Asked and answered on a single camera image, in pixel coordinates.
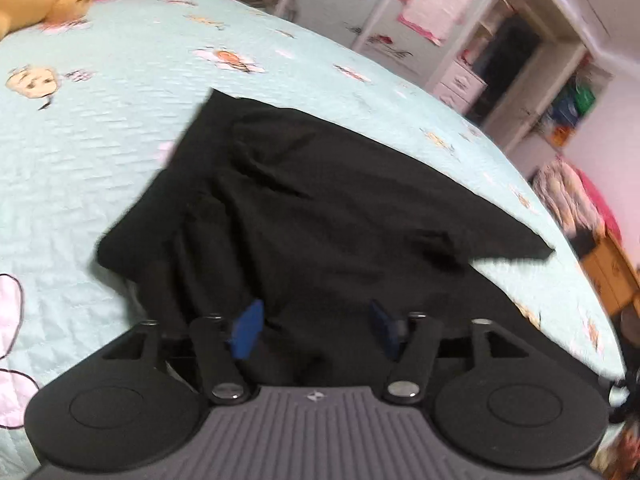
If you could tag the white desk shelf unit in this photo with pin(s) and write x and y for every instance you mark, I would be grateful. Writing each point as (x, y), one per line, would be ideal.
(524, 51)

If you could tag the black garment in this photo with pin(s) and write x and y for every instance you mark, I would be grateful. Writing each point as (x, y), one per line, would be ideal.
(335, 234)

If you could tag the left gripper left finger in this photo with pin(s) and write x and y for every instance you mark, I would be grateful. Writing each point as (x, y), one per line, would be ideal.
(245, 330)

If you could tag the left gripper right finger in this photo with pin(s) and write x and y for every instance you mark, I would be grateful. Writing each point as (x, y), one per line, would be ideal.
(388, 331)

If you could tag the white wardrobe with posters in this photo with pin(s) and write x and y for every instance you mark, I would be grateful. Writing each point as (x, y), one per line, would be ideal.
(415, 39)

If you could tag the orange wooden cabinet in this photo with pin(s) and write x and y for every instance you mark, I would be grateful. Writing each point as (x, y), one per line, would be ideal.
(612, 276)

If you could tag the pile of pink clothes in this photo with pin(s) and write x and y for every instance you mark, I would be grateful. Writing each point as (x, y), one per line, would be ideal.
(575, 203)

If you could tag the light green quilted bedspread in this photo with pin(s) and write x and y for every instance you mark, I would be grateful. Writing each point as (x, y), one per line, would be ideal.
(129, 79)

